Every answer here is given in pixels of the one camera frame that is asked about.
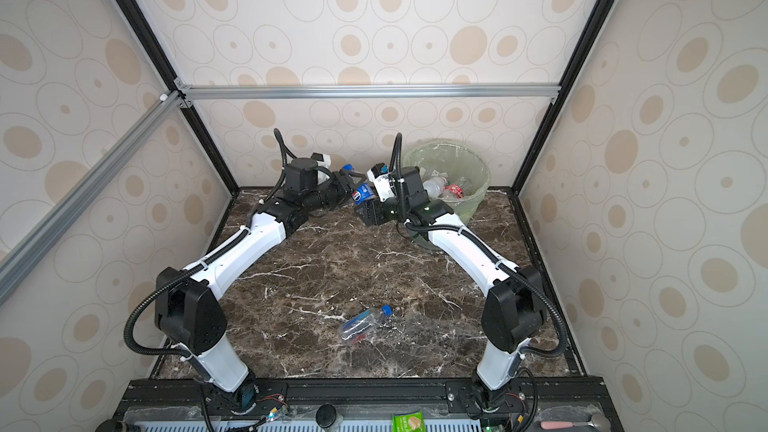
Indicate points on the blue cap round-label bottle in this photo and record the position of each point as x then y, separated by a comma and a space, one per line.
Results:
363, 193

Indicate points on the pink handled tool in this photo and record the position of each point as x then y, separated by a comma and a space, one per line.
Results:
597, 422

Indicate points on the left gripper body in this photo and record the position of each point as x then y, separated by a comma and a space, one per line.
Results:
339, 193

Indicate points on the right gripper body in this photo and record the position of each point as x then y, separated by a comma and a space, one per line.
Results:
382, 211

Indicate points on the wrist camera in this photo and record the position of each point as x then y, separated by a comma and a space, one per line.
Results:
379, 176
323, 160

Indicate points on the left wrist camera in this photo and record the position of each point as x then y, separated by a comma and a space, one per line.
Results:
323, 160

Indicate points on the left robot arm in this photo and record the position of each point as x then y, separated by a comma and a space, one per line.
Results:
187, 301

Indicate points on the red cap bottle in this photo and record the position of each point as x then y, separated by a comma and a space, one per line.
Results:
435, 186

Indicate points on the crushed blue cap bottle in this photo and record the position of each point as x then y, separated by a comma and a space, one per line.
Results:
360, 325

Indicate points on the left diagonal aluminium rail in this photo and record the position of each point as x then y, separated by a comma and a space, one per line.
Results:
23, 259

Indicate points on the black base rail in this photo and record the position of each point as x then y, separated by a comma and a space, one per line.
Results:
447, 404

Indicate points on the red label clear bottle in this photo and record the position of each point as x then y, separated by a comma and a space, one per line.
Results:
457, 191

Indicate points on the black round knob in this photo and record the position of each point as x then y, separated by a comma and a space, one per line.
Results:
328, 418

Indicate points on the green snack packet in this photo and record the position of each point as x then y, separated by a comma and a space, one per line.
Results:
412, 422

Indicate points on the green lined mesh waste bin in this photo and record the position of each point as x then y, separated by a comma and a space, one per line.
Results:
458, 164

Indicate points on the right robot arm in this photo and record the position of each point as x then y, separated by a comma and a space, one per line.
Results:
518, 318

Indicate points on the horizontal aluminium rail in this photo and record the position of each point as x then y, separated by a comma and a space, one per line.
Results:
374, 91

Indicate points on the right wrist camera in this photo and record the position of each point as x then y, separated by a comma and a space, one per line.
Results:
379, 176

